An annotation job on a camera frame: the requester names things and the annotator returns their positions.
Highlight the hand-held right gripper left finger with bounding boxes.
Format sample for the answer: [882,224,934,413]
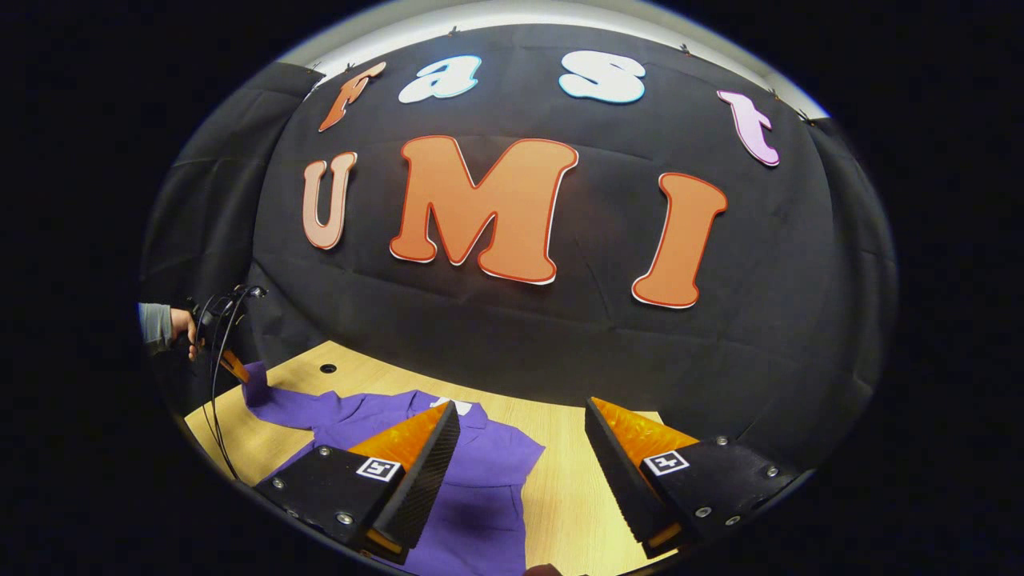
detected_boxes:
[254,401,462,565]

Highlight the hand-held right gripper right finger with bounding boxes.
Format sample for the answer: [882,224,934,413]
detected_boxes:
[585,396,813,559]

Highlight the purple button shirt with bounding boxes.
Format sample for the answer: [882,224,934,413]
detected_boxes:
[242,360,546,576]

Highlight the black backdrop cloth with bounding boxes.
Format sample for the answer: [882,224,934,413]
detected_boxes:
[140,24,897,473]

